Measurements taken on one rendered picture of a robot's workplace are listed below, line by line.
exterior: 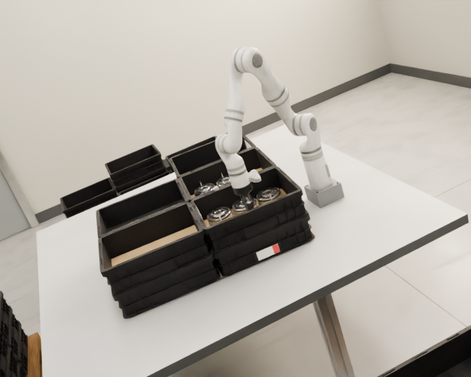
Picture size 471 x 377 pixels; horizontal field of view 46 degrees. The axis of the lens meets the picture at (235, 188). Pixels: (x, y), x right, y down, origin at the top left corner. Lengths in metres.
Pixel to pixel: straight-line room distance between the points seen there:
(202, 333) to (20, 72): 3.66
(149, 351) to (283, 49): 4.15
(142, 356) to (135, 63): 3.65
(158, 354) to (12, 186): 3.61
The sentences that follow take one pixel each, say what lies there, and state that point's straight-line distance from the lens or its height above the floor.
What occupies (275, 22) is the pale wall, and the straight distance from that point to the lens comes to 5.61.
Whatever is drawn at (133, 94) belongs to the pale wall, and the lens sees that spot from 5.27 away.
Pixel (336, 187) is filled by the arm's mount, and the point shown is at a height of 0.76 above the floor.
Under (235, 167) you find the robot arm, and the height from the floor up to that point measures 1.08.
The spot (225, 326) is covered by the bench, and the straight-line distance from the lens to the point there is 1.93.
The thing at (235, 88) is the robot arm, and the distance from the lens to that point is 2.07.
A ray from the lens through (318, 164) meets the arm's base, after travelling 2.36.
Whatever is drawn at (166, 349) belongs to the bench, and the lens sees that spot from 1.95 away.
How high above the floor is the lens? 1.85
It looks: 24 degrees down
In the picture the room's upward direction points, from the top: 19 degrees counter-clockwise
